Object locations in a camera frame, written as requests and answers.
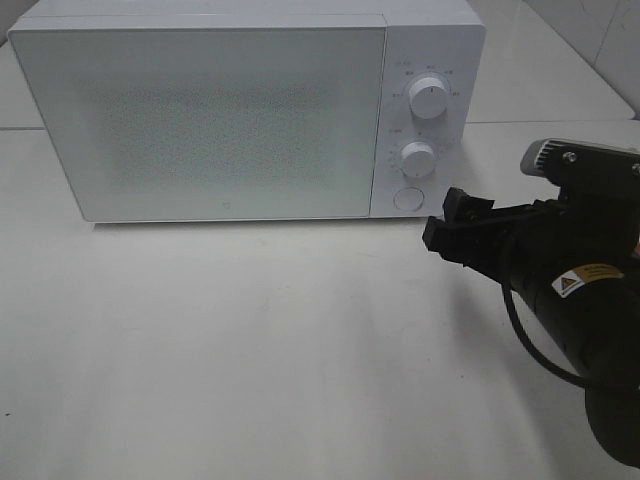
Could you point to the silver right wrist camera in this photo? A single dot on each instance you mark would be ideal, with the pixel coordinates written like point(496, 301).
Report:
point(583, 165)

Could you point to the white microwave oven body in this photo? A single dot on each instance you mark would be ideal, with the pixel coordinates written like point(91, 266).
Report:
point(442, 37)

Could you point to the lower white microwave knob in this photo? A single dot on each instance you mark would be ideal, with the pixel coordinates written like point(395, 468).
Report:
point(418, 160)

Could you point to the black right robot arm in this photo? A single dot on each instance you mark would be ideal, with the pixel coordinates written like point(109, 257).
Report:
point(585, 331)

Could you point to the round white door button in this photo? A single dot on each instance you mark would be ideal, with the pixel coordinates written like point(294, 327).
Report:
point(409, 199)

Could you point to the white microwave knob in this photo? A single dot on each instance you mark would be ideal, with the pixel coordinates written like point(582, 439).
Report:
point(428, 96)
point(418, 160)

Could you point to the upper white microwave knob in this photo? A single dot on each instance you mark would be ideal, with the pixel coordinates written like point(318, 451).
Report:
point(428, 96)

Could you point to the white microwave door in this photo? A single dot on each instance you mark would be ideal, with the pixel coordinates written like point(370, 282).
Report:
point(209, 117)

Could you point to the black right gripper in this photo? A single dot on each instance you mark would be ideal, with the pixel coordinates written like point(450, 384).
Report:
point(543, 239)

